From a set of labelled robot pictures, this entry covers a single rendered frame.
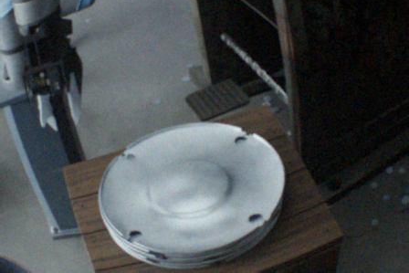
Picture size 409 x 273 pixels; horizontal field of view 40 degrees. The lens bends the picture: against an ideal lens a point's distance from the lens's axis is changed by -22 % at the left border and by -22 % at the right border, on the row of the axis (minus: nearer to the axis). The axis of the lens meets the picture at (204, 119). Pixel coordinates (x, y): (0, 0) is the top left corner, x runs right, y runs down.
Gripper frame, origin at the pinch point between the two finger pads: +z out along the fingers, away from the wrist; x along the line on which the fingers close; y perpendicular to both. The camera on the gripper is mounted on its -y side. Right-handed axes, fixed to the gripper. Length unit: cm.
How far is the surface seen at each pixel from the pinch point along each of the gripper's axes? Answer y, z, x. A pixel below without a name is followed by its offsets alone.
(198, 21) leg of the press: -75, 33, 24
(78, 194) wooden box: -6.8, 21.7, -4.4
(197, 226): 9.0, 17.3, 16.0
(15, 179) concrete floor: -54, 56, -38
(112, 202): 1.0, 17.3, 3.4
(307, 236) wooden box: 12.7, 21.9, 32.2
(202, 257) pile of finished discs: 14.8, 18.7, 15.8
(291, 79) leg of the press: -30, 23, 38
